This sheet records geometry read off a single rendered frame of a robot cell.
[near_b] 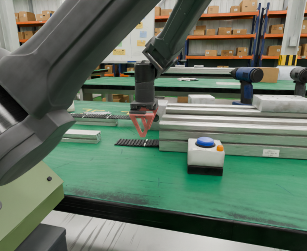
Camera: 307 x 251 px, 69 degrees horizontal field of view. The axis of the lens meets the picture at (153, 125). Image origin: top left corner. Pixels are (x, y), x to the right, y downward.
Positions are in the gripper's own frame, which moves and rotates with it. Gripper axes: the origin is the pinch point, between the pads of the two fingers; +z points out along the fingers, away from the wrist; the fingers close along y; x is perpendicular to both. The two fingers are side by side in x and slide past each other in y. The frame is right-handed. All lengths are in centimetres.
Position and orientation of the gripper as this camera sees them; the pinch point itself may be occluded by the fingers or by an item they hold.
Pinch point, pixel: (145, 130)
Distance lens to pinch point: 68.3
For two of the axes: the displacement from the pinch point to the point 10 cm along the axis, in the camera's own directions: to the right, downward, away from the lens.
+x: -9.9, -0.4, 1.4
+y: 1.5, -2.8, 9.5
